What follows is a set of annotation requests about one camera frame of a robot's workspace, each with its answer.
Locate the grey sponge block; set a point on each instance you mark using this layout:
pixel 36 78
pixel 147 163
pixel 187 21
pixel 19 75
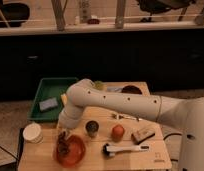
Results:
pixel 48 104

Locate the orange tomato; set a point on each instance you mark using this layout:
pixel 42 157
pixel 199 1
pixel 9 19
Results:
pixel 117 132

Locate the yellow corn piece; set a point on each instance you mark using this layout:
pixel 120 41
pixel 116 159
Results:
pixel 64 99

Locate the green plastic tray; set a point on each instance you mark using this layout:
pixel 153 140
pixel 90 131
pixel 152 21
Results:
pixel 49 88

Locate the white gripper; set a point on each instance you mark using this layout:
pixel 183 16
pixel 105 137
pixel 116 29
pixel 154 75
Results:
pixel 69 118

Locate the red bowl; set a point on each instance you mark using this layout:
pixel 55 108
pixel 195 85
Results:
pixel 76 152

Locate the green leafy vegetable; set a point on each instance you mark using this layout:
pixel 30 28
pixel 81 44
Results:
pixel 99 85

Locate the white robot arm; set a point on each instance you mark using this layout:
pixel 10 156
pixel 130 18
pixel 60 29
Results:
pixel 186 115

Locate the dark purple grape bunch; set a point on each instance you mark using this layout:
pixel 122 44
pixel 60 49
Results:
pixel 62 145

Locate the white paper cup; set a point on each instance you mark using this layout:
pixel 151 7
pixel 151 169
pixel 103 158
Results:
pixel 33 133

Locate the black round stool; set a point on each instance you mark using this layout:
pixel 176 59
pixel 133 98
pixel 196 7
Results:
pixel 15 13

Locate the black office chair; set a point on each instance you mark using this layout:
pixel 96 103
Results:
pixel 162 6

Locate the small metal cup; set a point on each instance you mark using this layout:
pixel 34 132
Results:
pixel 92 128

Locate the white handled dish brush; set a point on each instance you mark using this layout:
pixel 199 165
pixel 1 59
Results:
pixel 111 150

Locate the dark brown plate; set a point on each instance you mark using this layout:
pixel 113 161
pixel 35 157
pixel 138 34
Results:
pixel 131 89

